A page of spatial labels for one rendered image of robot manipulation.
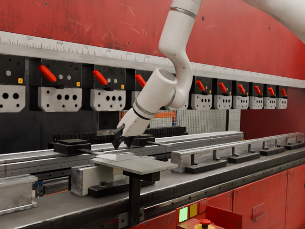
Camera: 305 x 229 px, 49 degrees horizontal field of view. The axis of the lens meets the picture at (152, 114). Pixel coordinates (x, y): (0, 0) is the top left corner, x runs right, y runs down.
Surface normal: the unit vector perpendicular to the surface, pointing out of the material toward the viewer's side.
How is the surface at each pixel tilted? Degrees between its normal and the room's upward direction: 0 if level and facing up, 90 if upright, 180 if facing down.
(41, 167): 90
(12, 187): 90
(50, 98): 90
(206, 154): 90
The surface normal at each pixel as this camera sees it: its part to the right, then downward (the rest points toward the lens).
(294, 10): -0.41, 0.25
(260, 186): 0.73, 0.06
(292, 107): -0.68, 0.02
